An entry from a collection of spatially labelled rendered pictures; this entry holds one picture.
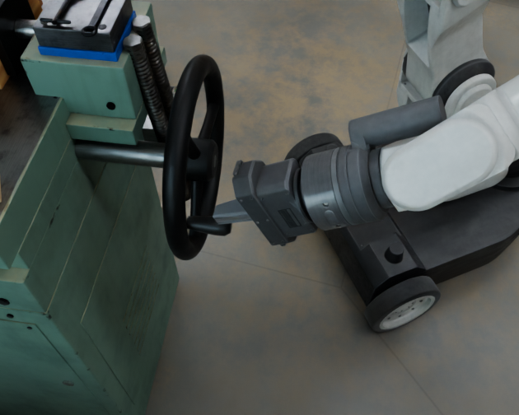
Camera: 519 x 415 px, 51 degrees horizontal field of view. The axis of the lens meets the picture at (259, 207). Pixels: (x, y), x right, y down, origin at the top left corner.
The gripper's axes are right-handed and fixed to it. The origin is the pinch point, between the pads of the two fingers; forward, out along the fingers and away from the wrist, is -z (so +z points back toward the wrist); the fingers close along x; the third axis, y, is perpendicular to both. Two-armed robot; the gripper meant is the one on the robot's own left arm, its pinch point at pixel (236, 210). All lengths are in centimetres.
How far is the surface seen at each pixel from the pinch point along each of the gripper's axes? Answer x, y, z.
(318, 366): -80, -21, -28
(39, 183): 13.4, 1.7, -21.2
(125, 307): -26, -8, -44
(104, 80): 17.8, -9.7, -11.9
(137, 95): 13.0, -12.5, -11.5
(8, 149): 18.4, 0.2, -22.4
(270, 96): -57, -118, -50
